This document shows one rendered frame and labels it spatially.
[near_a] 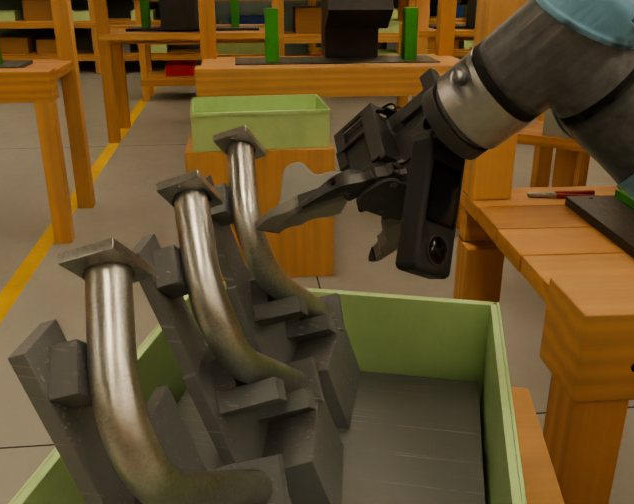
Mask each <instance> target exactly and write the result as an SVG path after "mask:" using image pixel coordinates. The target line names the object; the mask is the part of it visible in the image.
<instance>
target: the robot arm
mask: <svg viewBox="0 0 634 504"><path fill-rule="evenodd" d="M419 78H420V81H421V84H422V87H423V90H422V91H421V92H420V93H419V94H418V95H416V96H415V97H414V98H413V99H412V100H411V101H409V102H408V103H407V104H406V105H405V106H404V107H402V108H401V107H399V106H397V107H396V105H395V104H393V103H388V104H386V105H384V106H383V107H379V106H377V105H374V104H372V103H369V104H368V105H367V106H366V107H365V108H364V109H363V110H362V111H360V112H359V113H358V114H357V115H356V116H355V117H354V118H353V119H352V120H350V121H349V122H348V123H347V124H346V125H345V126H344V127H343V128H342V129H341V130H339V131H338V132H337V133H336V134H335V135H334V140H335V144H336V148H337V153H336V156H337V161H338V165H339V169H340V171H342V172H340V173H339V172H337V171H330V172H327V173H323V174H319V175H316V174H313V173H312V172H311V171H310V170H309V169H308V168H307V167H306V166H305V164H303V163H301V162H297V163H293V164H290V165H289V166H287V167H286V168H285V170H284V172H283V177H282V186H281V194H280V202H279V204H278V205H277V206H276V207H274V208H273V209H271V210H270V211H268V212H267V213H266V214H264V215H263V216H262V217H261V218H260V219H259V220H258V221H257V222H256V223H255V224H256V228H257V230H260V231H266V232H272V233H281V231H283V230H285V229H287V228H289V227H292V226H299V225H302V224H304V223H305V222H307V221H309V220H312V219H315V218H321V217H331V216H334V215H337V214H340V213H341V212H342V210H343V208H344V207H345V205H346V203H347V201H351V200H353V199H355V198H357V197H358V198H357V199H356V203H357V207H358V211H359V212H364V211H367V212H370V213H373V214H376V215H379V216H381V225H382V231H381V233H380V234H379V235H377V239H378V240H377V243H376V244H375V245H374V246H373V247H371V250H370V253H369V256H368V259H369V261H371V262H376V261H380V260H381V259H383V258H384V257H386V256H388V255H389V254H391V253H392V252H394V251H395V250H397V255H396V262H395V264H396V267H397V268H398V269H399V270H401V271H405V272H408V273H411V274H414V275H417V276H421V277H424V278H427V279H446V278H447V277H448V276H449V275H450V269H451V261H452V254H453V247H454V239H455V232H456V224H457V217H458V209H459V202H460V194H461V187H462V180H463V172H464V165H465V159H467V160H474V159H476V158H477V157H479V156H480V155H481V154H483V153H484V152H486V151H487V150H488V149H494V148H496V147H497V146H499V145H500V144H501V143H503V142H504V141H505V140H507V139H508V138H510V137H511V136H512V135H514V134H515V133H516V132H518V131H519V130H521V129H522V128H523V127H525V126H526V125H527V124H529V123H530V122H531V121H532V120H534V119H535V118H536V117H538V116H539V115H541V114H542V113H543V112H545V111H546V110H548V109H549V108H550V110H551V112H552V115H553V116H554V119H555V121H556V123H557V125H558V126H559V128H560V129H561V130H562V131H563V132H564V133H565V134H566V135H567V136H569V137H570V138H572V139H574V140H575V141H576V142H577V143H578V144H579V145H580V146H581V147H582V148H583V149H584V150H585V151H586V152H587V153H588V154H589V155H590V156H591V157H592V158H593V159H594V160H595V161H597V162H598V163H599V164H600V165H601V167H602V168H603V169H604V170H605V171H606V172H607V173H608V174H609V175H610V176H611V177H612V178H613V180H614V181H615V182H616V183H617V187H618V189H620V190H624V191H625V192H626V193H627V194H628V195H629V196H630V197H631V198H632V199H633V200H634V0H528V1H527V2H526V3H525V4H524V5H523V6H521V7H520V8H519V9H518V10H517V11H516V12H514V13H513V14H512V15H511V16H510V17H509V18H508V19H506V20H505V21H504V22H503V23H502V24H501V25H499V26H498V27H497V28H496V29H495V30H494V31H493V32H491V33H490V34H489V35H488V36H487V37H486V38H484V39H483V40H482V41H481V42H480V43H479V44H478V45H476V46H475V47H474V48H473V49H472V50H471V51H470V52H468V53H467V54H466V55H465V56H464V57H463V58H461V59H460V60H459V61H458V62H457V63H456V64H455V65H453V66H452V67H451V68H450V69H449V70H448V71H447V72H445V73H444V74H443V75H442V76H441V77H440V75H439V73H438V72H437V71H436V70H434V69H432V68H431V67H430V68H429V69H428V70H427V71H426V72H425V73H424V74H422V75H421V76H420V77H419ZM390 105H393V106H394V109H391V108H389V107H388V106H390ZM398 108H399V109H400V110H399V111H397V109H398ZM376 113H377V114H376ZM380 113H381V114H383V115H385V116H386V118H385V117H382V116H380ZM378 114H379V115H378ZM360 118H361V119H360ZM359 119H360V120H359ZM358 120H359V121H358ZM357 121H358V122H357ZM356 122H357V123H356ZM355 123H356V124H355ZM353 124H355V125H353ZM352 125H353V126H352ZM351 126H352V127H351ZM350 127H351V128H350ZM349 128H350V129H349ZM348 129H349V130H348ZM347 130H348V131H347ZM346 131H347V132H346ZM345 132H346V133H345ZM344 133H345V134H344Z"/></svg>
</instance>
